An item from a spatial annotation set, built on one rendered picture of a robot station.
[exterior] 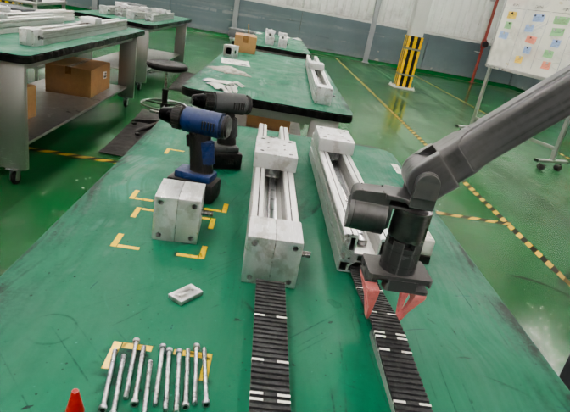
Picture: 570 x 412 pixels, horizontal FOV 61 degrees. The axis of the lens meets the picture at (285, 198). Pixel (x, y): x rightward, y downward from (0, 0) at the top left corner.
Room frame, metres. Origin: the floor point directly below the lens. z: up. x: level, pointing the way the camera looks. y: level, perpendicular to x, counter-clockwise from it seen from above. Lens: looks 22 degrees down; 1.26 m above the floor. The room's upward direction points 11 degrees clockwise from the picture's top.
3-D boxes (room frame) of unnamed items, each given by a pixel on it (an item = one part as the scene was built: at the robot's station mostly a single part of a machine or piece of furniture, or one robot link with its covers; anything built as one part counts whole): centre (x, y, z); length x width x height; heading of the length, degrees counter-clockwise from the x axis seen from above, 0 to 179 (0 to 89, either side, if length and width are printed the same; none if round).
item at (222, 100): (1.36, 0.24, 0.89); 0.20 x 0.08 x 0.22; 116
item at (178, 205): (0.91, 0.20, 0.83); 0.11 x 0.10 x 0.10; 98
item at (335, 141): (1.52, -0.12, 0.87); 0.16 x 0.11 x 0.07; 5
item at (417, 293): (0.69, -0.21, 0.85); 0.07 x 0.07 x 0.09; 6
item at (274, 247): (0.81, -0.01, 0.83); 0.12 x 0.09 x 0.10; 95
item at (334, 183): (1.27, -0.14, 0.82); 0.80 x 0.10 x 0.09; 5
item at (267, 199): (1.25, 0.05, 0.82); 0.80 x 0.10 x 0.09; 5
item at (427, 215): (0.69, -0.19, 0.98); 0.07 x 0.06 x 0.07; 87
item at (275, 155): (1.25, 0.05, 0.87); 0.16 x 0.11 x 0.07; 5
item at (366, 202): (0.69, -0.15, 1.02); 0.12 x 0.09 x 0.12; 87
